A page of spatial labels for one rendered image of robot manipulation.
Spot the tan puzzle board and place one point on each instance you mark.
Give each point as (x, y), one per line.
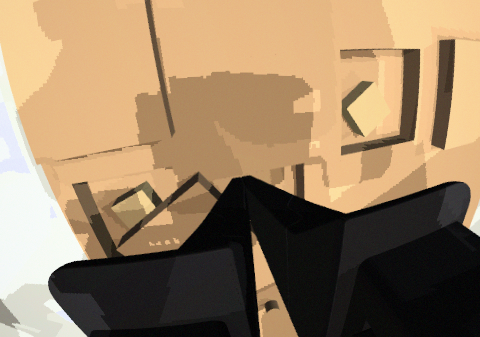
(189, 94)

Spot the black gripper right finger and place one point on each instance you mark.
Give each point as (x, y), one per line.
(314, 252)

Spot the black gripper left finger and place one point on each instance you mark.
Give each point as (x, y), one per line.
(211, 277)

